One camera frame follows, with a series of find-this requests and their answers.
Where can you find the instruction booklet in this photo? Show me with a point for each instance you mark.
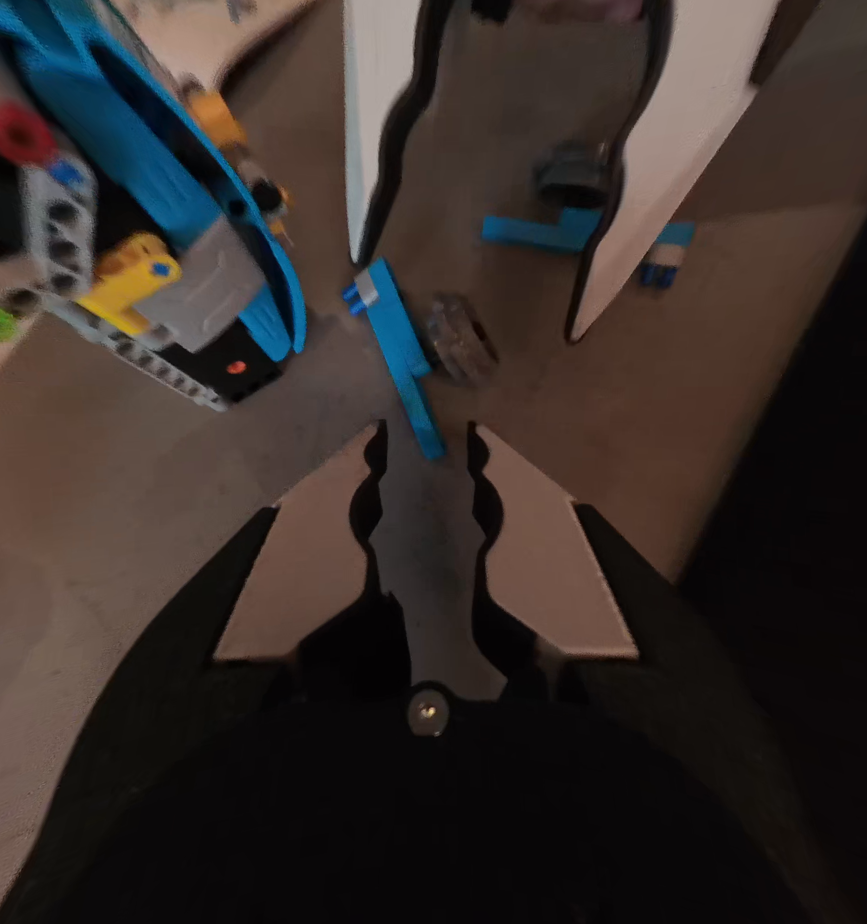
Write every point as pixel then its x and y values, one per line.
pixel 181 40

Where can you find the blue toy robot model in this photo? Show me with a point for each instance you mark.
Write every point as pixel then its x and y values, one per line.
pixel 145 166

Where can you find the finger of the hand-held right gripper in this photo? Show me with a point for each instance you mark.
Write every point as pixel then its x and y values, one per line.
pixel 376 72
pixel 700 108

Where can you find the blue beam wheel assembly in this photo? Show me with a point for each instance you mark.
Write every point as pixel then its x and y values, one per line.
pixel 404 361
pixel 527 231

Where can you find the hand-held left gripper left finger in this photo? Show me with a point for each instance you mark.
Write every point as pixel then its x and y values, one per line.
pixel 289 577

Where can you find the grey desk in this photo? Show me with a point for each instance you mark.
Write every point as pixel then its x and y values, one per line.
pixel 116 541

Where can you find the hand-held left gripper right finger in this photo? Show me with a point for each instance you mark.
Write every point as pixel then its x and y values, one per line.
pixel 556 577

